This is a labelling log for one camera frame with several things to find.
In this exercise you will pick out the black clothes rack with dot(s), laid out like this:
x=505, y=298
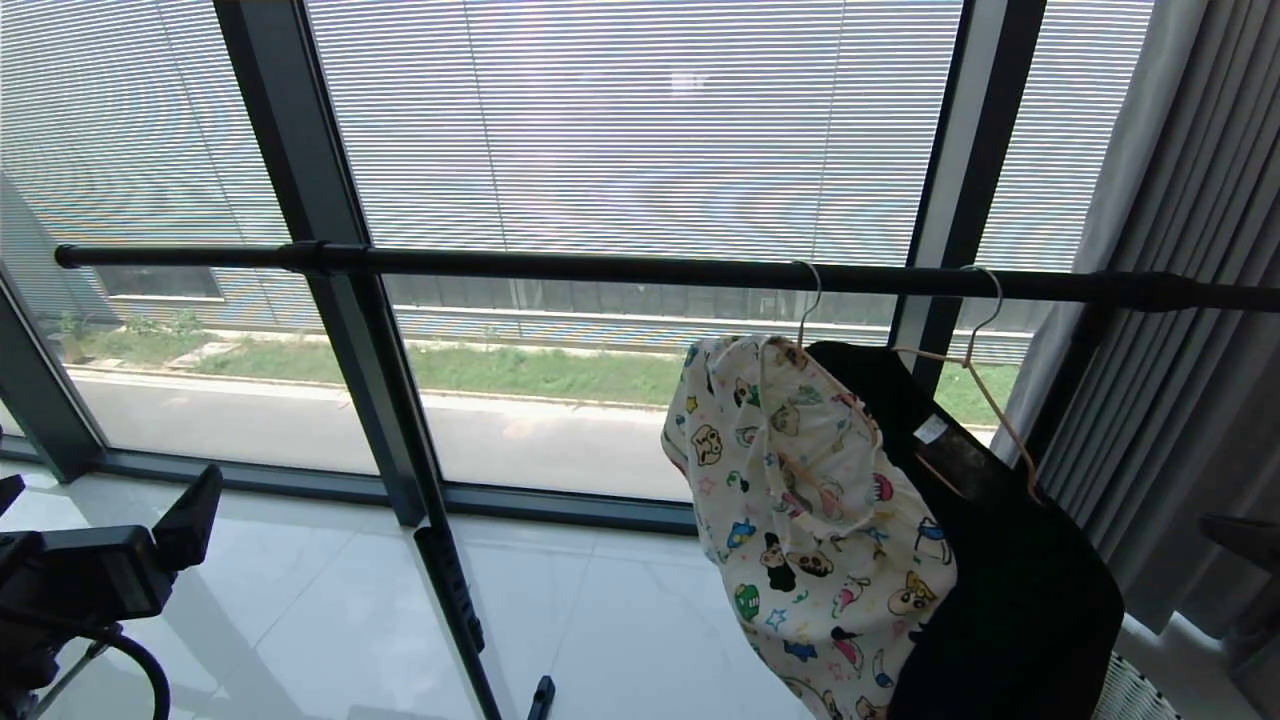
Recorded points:
x=600, y=265

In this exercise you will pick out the cream printed garment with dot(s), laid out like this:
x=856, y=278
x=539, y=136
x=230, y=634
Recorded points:
x=800, y=520

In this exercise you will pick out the window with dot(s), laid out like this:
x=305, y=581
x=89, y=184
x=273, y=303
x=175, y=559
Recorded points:
x=300, y=150

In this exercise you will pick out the white laundry basket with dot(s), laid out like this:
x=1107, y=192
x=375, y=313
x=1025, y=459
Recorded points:
x=1135, y=695

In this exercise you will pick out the pink clothes hanger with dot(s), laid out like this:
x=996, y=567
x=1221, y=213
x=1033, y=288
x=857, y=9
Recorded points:
x=812, y=300
x=985, y=330

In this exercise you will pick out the beige curtain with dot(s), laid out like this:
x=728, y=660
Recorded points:
x=1180, y=400

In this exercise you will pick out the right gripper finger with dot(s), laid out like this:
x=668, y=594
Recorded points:
x=1245, y=540

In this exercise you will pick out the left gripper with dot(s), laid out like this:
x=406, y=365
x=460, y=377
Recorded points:
x=100, y=570

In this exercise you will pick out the black garment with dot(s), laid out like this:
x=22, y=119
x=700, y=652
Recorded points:
x=1020, y=600

